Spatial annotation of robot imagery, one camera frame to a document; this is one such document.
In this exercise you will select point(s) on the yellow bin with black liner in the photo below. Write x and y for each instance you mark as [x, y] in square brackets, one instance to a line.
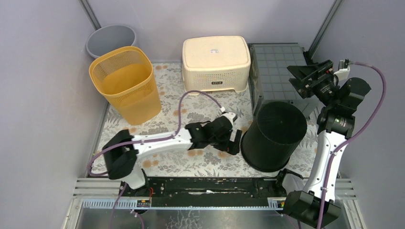
[125, 77]

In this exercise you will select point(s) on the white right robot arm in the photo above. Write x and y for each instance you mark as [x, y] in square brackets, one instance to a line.
[314, 204]

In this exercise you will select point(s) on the white slotted cable duct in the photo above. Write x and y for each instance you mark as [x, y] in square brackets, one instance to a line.
[191, 204]

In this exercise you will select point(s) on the grey round plastic bin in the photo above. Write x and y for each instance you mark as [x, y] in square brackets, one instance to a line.
[110, 38]

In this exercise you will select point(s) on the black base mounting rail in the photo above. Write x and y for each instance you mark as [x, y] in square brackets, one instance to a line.
[217, 188]

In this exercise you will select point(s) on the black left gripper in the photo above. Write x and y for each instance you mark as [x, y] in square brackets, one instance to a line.
[229, 139]

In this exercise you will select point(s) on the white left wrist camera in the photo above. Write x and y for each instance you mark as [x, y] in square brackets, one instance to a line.
[232, 117]

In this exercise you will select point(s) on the cream perforated plastic basket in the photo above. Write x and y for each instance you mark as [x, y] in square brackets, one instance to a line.
[215, 63]

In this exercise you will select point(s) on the small circuit board left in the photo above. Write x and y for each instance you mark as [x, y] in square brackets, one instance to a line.
[143, 204]

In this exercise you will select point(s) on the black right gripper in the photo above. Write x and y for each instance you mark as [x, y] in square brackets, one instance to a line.
[304, 87]

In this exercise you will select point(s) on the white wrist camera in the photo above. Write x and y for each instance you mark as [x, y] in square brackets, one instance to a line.
[232, 117]
[343, 70]

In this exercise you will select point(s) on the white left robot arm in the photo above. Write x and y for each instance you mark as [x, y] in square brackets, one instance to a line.
[123, 150]

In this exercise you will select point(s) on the black round plastic bin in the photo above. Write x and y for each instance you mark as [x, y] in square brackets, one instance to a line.
[275, 133]

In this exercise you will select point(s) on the grey plastic storage bin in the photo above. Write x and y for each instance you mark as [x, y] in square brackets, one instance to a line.
[269, 76]

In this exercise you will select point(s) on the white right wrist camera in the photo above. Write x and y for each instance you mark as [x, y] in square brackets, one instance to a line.
[343, 70]

